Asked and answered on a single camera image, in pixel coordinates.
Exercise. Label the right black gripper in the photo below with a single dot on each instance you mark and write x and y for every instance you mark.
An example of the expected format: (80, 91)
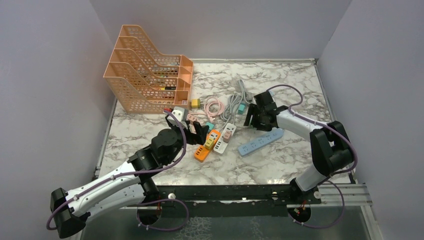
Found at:
(253, 110)

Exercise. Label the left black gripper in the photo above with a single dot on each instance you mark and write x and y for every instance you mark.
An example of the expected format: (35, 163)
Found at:
(199, 137)

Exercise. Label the yellow cube plug adapter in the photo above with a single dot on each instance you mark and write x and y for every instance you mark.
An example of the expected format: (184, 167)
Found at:
(210, 142)

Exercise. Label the pink plug adapter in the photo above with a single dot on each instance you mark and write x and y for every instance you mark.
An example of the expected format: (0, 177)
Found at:
(227, 136)
(192, 117)

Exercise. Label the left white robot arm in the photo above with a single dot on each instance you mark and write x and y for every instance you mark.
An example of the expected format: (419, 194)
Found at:
(129, 183)

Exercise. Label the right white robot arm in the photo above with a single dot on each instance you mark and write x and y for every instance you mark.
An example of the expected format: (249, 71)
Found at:
(331, 149)

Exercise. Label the teal cube plug adapter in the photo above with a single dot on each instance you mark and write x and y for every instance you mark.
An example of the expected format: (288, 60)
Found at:
(210, 125)

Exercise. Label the orange power strip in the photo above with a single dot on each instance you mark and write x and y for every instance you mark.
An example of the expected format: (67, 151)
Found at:
(204, 150)

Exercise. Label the white power strip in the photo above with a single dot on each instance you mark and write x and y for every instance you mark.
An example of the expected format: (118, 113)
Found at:
(220, 146)

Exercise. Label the blue power strip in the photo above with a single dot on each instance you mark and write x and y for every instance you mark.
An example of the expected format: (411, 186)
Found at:
(260, 142)

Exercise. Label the yellow adapter near organizer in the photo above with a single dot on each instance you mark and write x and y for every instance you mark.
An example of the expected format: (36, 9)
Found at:
(195, 103)

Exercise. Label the orange mesh file organizer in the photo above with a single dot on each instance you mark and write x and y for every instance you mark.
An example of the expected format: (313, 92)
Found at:
(144, 80)

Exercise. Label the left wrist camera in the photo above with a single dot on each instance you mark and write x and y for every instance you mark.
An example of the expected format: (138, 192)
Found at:
(177, 114)

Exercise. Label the black mounting rail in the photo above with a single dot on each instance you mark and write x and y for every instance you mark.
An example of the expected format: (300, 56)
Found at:
(215, 201)

